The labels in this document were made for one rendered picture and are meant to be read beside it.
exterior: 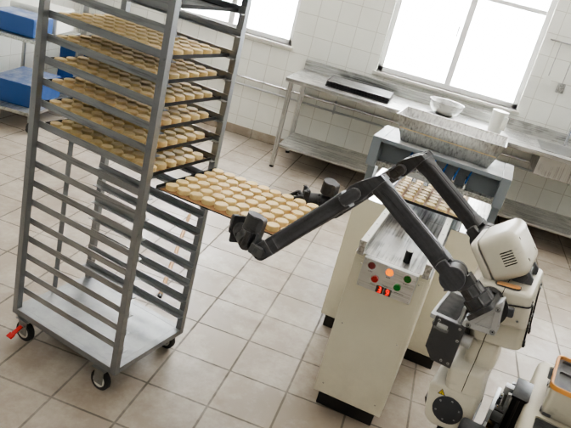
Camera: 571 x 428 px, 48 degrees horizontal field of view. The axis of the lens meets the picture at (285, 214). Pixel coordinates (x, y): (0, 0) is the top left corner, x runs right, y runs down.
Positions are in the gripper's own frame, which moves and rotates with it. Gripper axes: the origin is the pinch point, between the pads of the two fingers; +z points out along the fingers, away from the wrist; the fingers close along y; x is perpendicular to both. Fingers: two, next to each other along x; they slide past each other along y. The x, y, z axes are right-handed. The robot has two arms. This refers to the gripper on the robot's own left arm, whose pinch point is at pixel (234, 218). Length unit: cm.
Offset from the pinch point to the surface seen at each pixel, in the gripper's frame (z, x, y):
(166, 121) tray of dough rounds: 35.7, -24.5, -22.5
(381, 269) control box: 10, 71, 22
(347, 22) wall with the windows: 401, 189, -48
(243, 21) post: 53, 2, -63
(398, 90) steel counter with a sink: 362, 243, 2
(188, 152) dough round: 57, -10, -5
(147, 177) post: 23.3, -30.0, -3.4
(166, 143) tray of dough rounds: 37.1, -22.6, -13.6
